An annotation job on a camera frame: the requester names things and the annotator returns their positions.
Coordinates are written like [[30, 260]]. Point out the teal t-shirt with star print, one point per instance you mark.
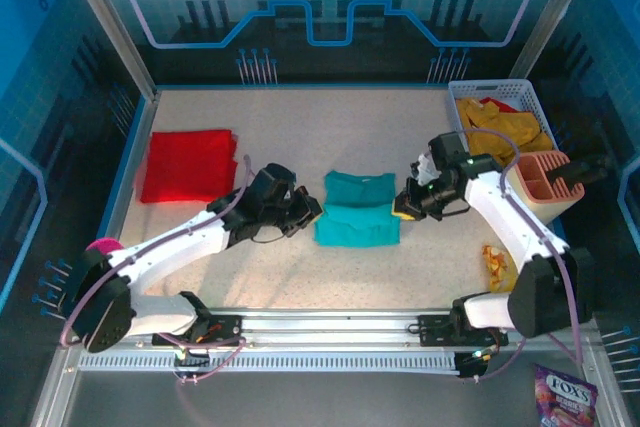
[[357, 217]]

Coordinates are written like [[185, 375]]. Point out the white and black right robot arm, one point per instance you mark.
[[505, 212]]

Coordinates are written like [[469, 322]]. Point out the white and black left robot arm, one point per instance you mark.
[[175, 247]]

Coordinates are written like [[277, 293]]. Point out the yellow t-shirt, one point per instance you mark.
[[500, 124]]

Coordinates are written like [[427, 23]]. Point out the yellow snack bag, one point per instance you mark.
[[497, 267]]

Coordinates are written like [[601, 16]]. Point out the red folded t-shirt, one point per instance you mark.
[[187, 164]]

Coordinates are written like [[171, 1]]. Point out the beige and pink knife holder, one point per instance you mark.
[[542, 187]]

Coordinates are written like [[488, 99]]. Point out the red cloth in basket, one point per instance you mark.
[[502, 106]]

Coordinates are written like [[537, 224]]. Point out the white plastic basket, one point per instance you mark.
[[492, 89]]

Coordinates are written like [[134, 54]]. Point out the pink plastic goblet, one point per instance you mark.
[[105, 245]]

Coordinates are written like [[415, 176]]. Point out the purple Fox's candy bag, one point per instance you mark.
[[565, 397]]

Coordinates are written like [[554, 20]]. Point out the aluminium mounting rail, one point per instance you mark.
[[330, 329]]

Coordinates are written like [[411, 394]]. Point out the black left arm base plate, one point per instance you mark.
[[225, 329]]

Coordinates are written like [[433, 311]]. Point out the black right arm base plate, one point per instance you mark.
[[435, 331]]

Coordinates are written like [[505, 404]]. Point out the aluminium frame post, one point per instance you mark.
[[105, 22], [555, 7]]

